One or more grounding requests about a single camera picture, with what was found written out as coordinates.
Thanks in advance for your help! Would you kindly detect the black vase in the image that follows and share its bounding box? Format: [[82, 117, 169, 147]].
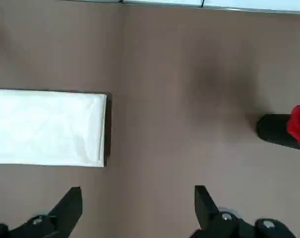
[[257, 114, 300, 151]]

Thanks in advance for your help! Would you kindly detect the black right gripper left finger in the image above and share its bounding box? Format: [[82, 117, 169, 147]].
[[0, 187, 83, 238]]

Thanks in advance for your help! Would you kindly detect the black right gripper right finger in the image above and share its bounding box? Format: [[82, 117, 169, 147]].
[[189, 185, 297, 238]]

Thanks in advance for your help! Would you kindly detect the cream-colored tablecloth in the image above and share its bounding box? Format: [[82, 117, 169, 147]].
[[0, 88, 108, 168]]

